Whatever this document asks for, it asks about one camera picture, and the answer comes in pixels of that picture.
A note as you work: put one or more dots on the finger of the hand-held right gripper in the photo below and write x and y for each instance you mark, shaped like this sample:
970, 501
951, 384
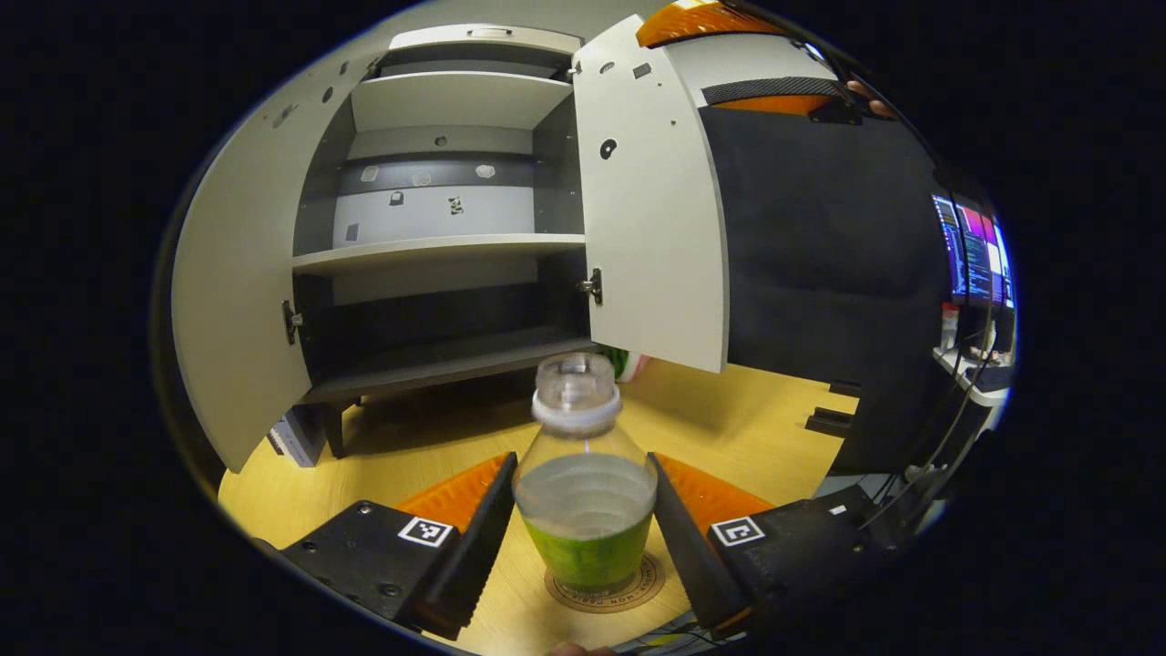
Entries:
774, 89
701, 23

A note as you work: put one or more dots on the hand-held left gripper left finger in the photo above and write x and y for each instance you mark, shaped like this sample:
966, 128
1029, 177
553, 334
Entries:
465, 556

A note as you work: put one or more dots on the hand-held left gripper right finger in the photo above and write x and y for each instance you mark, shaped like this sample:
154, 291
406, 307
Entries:
701, 565

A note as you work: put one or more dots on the round cork coaster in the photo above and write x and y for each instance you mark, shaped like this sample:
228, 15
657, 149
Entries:
638, 592

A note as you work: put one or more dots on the clear bottle with green label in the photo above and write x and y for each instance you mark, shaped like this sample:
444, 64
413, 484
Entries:
583, 510

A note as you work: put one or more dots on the white cabinet door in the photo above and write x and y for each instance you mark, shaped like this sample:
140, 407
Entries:
656, 228
237, 273

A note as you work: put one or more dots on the white cabinet drawer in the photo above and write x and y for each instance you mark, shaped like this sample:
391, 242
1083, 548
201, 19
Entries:
483, 43

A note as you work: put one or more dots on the metal door hinge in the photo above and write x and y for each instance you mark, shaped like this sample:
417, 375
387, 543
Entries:
291, 321
592, 285

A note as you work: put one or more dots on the white and grey cabinet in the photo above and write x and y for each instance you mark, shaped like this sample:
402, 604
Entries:
437, 264

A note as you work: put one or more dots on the black backdrop cloth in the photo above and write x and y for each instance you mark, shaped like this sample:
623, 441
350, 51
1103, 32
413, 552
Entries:
820, 255

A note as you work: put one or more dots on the black stand foot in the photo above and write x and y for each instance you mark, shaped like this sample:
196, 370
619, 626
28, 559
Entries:
829, 424
845, 388

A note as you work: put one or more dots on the green and pink toy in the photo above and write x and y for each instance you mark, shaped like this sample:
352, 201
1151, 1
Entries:
624, 362

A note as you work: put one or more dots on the dark spine book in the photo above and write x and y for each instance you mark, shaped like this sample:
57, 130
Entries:
275, 439

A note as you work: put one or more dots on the computer monitor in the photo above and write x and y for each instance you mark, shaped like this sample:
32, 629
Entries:
979, 260
1005, 269
949, 246

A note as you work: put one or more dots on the white and red container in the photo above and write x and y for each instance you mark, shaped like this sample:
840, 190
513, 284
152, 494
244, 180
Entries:
949, 328

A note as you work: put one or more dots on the white side desk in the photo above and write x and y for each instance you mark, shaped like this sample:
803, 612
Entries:
979, 394

